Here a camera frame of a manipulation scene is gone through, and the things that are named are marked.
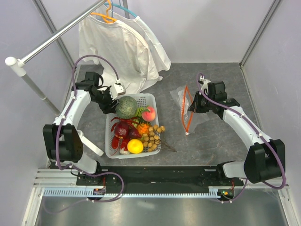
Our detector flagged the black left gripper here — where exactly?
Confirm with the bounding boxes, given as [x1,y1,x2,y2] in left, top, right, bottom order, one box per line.
[92,86,119,115]

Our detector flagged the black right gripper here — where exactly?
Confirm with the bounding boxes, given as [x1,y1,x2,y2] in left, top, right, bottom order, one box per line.
[189,91,214,113]

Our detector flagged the clear orange-zipper zip bag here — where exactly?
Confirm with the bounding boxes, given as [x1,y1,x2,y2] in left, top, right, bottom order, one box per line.
[170,85,209,136]

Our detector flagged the green netted melon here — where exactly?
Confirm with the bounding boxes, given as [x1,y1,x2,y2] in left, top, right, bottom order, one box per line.
[115,96,138,119]

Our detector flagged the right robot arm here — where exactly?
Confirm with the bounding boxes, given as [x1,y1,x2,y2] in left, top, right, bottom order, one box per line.
[188,79,286,186]

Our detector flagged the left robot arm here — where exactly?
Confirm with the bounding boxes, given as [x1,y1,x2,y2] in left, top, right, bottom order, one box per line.
[43,72,126,185]

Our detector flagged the green leafy vegetable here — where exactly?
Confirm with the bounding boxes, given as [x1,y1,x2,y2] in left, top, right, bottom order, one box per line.
[131,107,148,127]

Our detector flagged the white plastic basket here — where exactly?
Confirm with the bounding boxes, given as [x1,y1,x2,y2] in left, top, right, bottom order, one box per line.
[105,93,163,159]

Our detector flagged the red toy lobster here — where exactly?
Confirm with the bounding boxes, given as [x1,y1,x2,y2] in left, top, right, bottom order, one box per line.
[110,117,136,156]

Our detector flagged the pink peach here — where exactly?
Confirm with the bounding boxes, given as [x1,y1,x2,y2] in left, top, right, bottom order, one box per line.
[142,106,156,122]

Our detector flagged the white garlic bulb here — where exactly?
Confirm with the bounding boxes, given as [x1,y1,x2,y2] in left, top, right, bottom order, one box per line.
[119,148,130,155]

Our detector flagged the yellow lemon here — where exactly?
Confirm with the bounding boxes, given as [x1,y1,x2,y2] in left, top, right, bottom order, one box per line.
[127,139,144,154]

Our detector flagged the brown longan bunch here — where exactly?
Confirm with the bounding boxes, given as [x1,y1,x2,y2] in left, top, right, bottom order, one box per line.
[141,125,176,152]

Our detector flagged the white t-shirt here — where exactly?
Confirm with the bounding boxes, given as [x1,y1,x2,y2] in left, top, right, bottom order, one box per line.
[79,13,171,94]

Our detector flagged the orange clothes hanger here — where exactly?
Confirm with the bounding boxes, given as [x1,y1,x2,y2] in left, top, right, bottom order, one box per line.
[90,0,117,24]

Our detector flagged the blue clothes hanger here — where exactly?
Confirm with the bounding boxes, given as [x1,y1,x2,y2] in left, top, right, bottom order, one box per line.
[105,0,137,19]

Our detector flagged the metal clothes rack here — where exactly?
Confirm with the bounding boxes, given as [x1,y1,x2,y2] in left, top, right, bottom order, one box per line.
[4,0,108,157]

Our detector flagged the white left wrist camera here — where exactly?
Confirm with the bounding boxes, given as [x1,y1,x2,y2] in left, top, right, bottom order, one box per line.
[110,80,126,100]

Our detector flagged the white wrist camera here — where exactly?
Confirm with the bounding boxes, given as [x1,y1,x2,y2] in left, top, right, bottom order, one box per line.
[198,79,211,95]
[110,80,126,100]

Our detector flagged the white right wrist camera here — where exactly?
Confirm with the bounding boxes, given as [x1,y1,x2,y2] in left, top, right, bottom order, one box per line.
[198,79,211,95]

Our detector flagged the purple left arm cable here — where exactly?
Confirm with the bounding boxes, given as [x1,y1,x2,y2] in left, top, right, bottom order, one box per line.
[42,54,125,214]

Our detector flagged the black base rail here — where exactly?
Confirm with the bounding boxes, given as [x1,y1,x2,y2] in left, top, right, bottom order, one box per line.
[76,165,244,193]

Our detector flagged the blue-grey cable duct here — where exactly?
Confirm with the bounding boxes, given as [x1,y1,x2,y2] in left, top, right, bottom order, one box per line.
[43,187,220,198]

